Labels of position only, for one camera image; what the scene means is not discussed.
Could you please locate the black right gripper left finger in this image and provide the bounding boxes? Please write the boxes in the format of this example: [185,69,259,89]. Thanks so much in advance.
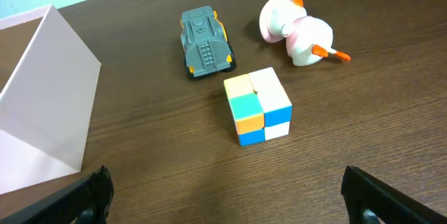
[1,166,114,224]

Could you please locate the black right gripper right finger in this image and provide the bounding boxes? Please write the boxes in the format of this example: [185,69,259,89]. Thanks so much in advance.
[341,166,446,224]

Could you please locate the pastel puzzle cube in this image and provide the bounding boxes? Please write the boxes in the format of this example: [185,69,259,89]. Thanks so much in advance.
[223,67,293,146]

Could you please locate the white pink duck toy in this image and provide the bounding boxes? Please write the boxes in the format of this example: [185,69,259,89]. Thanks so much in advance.
[259,0,351,66]

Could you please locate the grey toy car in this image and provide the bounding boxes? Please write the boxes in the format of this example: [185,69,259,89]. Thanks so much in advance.
[180,6,237,80]

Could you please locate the pink open box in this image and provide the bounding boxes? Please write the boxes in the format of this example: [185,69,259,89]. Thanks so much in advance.
[1,5,101,194]

